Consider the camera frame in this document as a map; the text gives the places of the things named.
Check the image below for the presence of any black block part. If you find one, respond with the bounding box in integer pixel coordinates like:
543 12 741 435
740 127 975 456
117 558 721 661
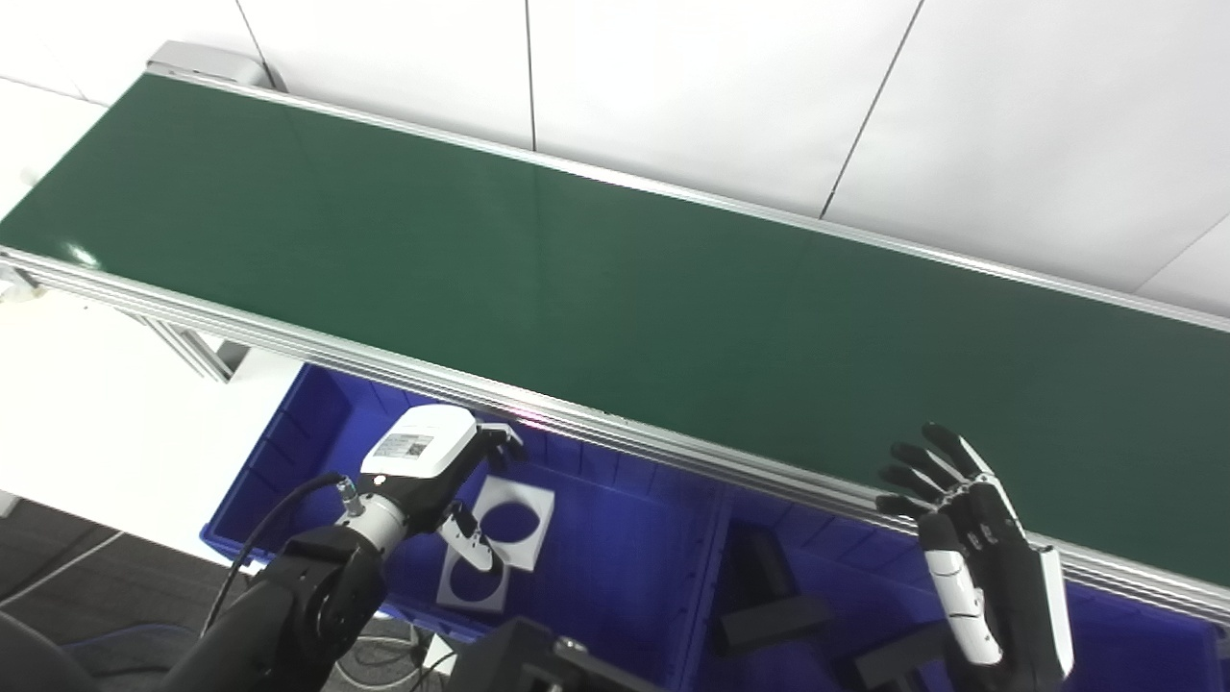
850 623 954 692
716 594 833 656
738 531 800 603

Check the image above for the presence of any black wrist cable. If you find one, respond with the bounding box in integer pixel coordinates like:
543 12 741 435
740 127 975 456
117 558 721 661
197 471 368 635

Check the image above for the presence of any blue plastic bin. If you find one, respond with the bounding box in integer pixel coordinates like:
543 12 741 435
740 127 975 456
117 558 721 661
200 363 726 692
687 481 1230 692

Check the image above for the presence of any green conveyor belt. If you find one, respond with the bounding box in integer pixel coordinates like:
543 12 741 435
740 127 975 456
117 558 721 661
0 65 1230 630
0 75 1230 587

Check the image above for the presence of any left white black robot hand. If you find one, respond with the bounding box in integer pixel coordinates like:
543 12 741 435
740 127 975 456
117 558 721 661
360 404 526 578

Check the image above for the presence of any aluminium conveyor leg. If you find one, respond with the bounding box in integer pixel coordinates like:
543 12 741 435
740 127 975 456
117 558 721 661
144 317 256 384

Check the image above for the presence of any black robot torso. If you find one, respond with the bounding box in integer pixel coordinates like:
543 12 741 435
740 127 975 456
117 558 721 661
452 617 666 692

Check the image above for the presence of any white floor cable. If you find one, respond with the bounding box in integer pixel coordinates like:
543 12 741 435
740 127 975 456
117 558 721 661
0 531 124 608

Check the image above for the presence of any grey conveyor end housing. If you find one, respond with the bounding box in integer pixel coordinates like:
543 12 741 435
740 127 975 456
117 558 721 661
146 40 280 93

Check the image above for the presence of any white square part round hole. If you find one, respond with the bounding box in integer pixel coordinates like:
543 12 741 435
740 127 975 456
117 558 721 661
468 476 556 573
437 548 508 613

